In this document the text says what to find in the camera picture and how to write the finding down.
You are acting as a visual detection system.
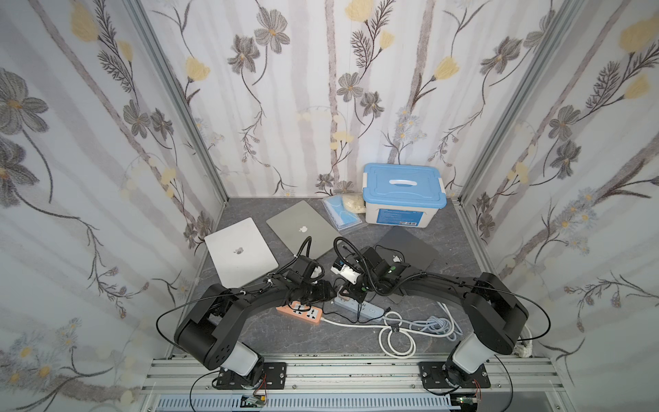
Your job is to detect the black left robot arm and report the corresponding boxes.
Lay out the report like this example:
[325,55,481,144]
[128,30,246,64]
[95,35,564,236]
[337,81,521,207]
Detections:
[174,236,336,388]

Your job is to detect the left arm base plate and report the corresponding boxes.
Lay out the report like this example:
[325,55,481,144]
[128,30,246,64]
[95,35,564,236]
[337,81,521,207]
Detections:
[212,362,288,391]

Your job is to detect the aluminium frame rail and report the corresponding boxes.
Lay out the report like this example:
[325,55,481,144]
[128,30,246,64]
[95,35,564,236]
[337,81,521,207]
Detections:
[138,354,576,411]

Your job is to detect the silver white Apple laptop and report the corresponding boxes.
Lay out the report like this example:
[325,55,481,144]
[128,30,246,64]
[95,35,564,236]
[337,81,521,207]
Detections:
[205,218,278,288]

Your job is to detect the dark grey closed laptop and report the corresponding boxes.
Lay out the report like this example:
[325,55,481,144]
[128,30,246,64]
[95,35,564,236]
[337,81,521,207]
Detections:
[375,227,439,270]

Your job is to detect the grey Apple laptop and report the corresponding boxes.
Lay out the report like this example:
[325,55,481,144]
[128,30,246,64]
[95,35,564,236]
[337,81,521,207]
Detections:
[266,201,340,259]

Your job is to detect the thin black charger cable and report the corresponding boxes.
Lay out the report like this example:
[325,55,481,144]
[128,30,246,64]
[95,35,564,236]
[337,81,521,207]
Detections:
[321,244,413,326]

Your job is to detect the grey white power strip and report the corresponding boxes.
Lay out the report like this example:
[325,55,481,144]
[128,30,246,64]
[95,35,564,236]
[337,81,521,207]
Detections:
[333,297,385,320]

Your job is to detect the bag of white items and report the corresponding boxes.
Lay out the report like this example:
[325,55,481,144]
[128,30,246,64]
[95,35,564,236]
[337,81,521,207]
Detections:
[342,193,367,214]

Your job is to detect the bag of blue face masks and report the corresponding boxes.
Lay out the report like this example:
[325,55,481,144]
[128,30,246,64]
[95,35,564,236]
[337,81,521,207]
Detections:
[322,195,367,233]

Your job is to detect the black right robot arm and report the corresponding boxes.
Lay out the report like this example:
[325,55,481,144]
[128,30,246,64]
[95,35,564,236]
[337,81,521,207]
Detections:
[333,237,529,387]

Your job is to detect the thick white power cord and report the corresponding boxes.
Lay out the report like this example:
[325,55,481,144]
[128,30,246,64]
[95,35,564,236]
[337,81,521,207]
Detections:
[318,280,534,360]

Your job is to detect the orange power strip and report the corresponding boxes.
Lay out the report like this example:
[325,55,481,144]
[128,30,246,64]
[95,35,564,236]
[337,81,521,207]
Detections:
[276,301,323,325]

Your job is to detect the light blue coiled cable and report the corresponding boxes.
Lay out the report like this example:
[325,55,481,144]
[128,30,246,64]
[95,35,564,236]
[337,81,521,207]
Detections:
[398,311,463,341]

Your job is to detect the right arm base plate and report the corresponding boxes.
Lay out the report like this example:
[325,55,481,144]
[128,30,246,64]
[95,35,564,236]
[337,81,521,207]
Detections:
[417,362,491,391]

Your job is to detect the blue lidded white storage box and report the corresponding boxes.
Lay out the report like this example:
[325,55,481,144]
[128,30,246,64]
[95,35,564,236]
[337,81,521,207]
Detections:
[362,163,447,228]

